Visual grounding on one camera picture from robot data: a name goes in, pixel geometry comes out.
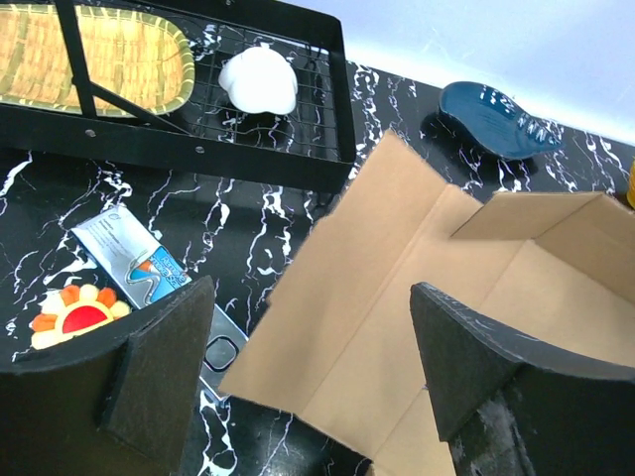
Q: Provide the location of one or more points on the white flower-shaped cup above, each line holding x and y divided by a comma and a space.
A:
260, 80

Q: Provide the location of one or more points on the dark blue leaf dish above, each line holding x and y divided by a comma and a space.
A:
495, 122

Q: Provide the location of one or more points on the brown cardboard box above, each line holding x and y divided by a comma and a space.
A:
337, 346

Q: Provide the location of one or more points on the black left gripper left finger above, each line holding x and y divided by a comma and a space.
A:
114, 401

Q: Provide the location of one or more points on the blue white small carton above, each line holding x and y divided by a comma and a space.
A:
142, 268

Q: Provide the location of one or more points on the black wire dish rack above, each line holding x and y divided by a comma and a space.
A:
312, 148

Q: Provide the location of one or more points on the woven bamboo tray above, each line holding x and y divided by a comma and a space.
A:
143, 58

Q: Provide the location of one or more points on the orange round bowl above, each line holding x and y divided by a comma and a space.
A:
630, 193

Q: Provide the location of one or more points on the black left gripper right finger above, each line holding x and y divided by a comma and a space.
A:
507, 403

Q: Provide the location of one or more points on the orange flower toy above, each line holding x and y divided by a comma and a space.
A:
74, 311

